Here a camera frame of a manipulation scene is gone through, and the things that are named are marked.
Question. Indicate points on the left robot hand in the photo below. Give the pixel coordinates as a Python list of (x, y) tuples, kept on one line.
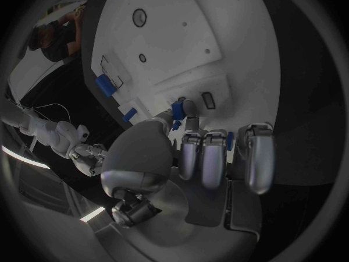
[(141, 157)]

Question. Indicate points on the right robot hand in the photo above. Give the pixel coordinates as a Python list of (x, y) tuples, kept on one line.
[(88, 157)]

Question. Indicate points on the blue block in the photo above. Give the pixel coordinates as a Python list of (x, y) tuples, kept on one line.
[(178, 110)]

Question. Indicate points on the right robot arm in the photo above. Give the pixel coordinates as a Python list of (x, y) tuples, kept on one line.
[(41, 128)]

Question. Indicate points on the white task board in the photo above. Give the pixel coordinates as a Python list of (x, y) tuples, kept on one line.
[(174, 48)]

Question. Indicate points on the blue peg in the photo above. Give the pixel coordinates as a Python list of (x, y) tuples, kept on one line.
[(129, 115), (230, 140)]

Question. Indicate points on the small blue plug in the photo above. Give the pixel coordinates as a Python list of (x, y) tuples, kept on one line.
[(176, 125)]

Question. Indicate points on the blue cylinder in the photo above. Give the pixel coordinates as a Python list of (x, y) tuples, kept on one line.
[(105, 85)]

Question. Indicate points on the person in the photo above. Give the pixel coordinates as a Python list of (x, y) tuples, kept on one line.
[(58, 39)]

